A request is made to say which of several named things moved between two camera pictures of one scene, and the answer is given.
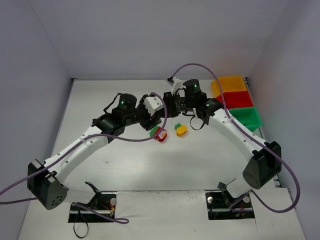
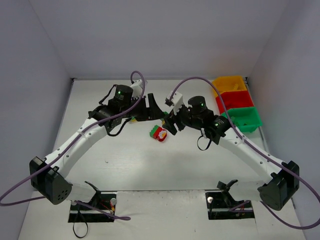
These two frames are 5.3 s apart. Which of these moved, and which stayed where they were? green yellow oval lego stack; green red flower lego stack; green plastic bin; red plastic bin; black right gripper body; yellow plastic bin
Moved: black right gripper body; green yellow oval lego stack
Stayed: red plastic bin; green red flower lego stack; green plastic bin; yellow plastic bin
